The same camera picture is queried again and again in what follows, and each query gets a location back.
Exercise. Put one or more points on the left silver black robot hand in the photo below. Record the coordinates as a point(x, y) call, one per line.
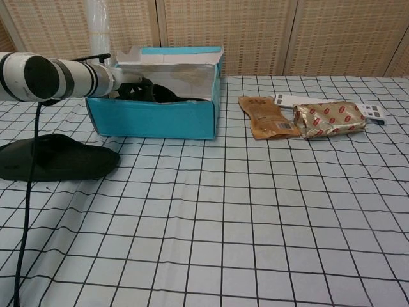
point(128, 80)

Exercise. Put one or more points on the black rubber slipper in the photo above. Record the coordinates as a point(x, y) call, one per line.
point(73, 160)
point(179, 97)

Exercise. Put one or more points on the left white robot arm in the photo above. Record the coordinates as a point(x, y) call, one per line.
point(76, 80)

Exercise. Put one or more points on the teal cardboard shoe box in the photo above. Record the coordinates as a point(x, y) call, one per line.
point(153, 118)

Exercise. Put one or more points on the clear plastic cup stack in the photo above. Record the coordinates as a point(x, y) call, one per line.
point(99, 28)

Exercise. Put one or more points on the brown snack pouch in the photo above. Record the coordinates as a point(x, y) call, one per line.
point(265, 118)

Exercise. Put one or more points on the bamboo folding screen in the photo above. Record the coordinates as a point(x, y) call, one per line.
point(271, 35)

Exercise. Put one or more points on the blue checkered tablecloth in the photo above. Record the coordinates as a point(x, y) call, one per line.
point(239, 208)

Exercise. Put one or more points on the gold foil packet red logos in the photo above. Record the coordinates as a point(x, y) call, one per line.
point(329, 120)

